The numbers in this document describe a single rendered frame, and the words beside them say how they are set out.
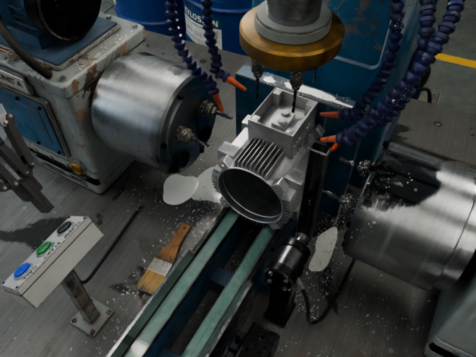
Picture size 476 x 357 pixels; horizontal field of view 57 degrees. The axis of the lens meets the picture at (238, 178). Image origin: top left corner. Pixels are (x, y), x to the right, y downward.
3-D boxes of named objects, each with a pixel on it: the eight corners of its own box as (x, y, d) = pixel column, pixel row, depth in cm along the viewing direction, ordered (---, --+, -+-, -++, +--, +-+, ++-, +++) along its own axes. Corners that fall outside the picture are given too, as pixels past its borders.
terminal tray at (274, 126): (272, 112, 100) (273, 86, 95) (315, 127, 97) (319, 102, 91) (246, 144, 94) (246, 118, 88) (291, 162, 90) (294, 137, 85)
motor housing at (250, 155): (254, 152, 113) (256, 93, 99) (323, 180, 107) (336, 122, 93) (212, 206, 102) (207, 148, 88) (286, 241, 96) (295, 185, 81)
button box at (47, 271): (86, 232, 87) (69, 213, 85) (105, 234, 83) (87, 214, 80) (19, 303, 78) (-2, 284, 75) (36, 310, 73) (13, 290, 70)
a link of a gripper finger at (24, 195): (12, 176, 74) (-2, 188, 72) (32, 197, 76) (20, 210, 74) (8, 176, 75) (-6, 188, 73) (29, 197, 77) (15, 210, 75)
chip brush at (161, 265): (178, 222, 114) (178, 220, 113) (195, 229, 112) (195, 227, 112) (134, 289, 101) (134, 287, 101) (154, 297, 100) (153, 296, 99)
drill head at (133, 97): (125, 95, 130) (105, 16, 111) (233, 137, 118) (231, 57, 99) (64, 148, 115) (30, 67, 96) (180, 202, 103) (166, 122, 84)
